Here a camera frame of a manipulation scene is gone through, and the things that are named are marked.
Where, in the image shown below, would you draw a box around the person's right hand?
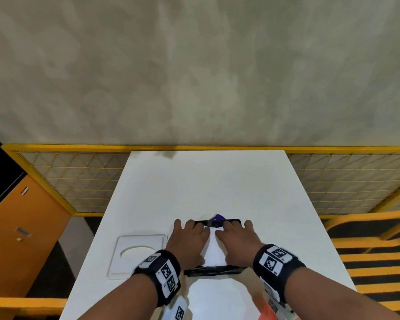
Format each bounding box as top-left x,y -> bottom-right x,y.
215,220 -> 265,267

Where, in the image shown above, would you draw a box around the person's left hand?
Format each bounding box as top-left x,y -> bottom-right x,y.
166,219 -> 211,270

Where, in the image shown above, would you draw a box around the black smooth strap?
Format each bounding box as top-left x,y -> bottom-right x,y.
194,219 -> 242,228

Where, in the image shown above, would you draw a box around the white cloth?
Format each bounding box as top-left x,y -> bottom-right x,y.
188,215 -> 264,320

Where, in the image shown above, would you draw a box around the person's right forearm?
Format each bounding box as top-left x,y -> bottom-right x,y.
283,266 -> 400,320

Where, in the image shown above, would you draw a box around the person's left forearm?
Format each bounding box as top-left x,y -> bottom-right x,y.
78,273 -> 159,320

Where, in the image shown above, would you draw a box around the black right wristband with markers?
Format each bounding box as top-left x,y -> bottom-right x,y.
252,244 -> 306,305

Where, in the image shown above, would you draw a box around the black wristband with markers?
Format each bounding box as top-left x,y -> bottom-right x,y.
252,244 -> 306,305
132,249 -> 182,308

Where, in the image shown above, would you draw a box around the black left wristband with markers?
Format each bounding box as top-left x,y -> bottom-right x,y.
132,249 -> 182,308

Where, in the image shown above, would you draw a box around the white square board round recess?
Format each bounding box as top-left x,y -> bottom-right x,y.
107,234 -> 168,280

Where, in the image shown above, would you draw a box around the white marker tag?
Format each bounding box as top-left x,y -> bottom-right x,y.
161,295 -> 189,320

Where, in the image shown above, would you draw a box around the orange white object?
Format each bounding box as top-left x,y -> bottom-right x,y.
253,292 -> 301,320

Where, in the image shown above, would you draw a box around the yellow black striped steps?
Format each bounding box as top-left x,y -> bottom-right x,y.
323,209 -> 400,320

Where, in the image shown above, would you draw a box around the orange cabinet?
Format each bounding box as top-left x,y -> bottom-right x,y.
0,175 -> 72,299

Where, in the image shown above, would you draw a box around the yellow beam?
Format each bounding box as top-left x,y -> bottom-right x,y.
0,296 -> 68,320

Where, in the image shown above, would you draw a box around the black crumpled strap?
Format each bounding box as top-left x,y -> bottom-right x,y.
183,265 -> 248,277

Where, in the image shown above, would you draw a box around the yellow wire mesh fence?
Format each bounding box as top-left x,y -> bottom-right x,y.
1,144 -> 400,219

